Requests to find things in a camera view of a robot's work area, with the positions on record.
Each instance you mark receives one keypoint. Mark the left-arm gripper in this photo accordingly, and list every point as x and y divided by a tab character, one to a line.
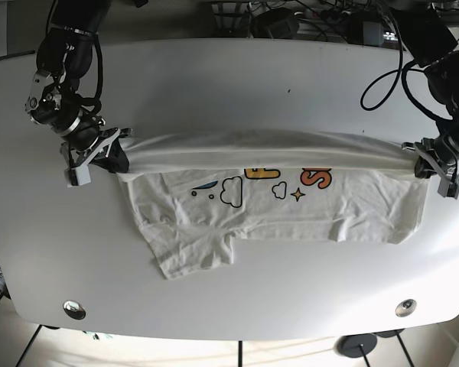
436	156

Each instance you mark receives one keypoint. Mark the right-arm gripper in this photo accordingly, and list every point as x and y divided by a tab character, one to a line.
89	144

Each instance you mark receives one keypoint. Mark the white printed T-shirt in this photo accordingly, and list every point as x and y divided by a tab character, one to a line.
190	219

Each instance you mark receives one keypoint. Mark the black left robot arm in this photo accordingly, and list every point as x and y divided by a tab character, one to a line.
433	48

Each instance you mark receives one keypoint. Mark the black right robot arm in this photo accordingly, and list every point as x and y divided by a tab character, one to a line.
68	84

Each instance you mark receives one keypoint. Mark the right metal table grommet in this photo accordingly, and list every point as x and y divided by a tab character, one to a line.
406	308

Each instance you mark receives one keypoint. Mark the metal table grommet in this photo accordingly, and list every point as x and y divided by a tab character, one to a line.
74	310
406	308

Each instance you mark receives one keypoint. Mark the left metal table grommet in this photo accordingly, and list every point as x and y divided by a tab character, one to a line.
74	310

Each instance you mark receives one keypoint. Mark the round black stand base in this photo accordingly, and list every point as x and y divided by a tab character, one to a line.
357	346

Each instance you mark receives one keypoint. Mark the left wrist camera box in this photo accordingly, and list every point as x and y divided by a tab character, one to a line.
448	188

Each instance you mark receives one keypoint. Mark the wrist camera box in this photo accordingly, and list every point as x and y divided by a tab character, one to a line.
448	188
78	176

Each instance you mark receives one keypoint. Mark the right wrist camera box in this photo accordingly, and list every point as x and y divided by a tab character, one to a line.
78	176

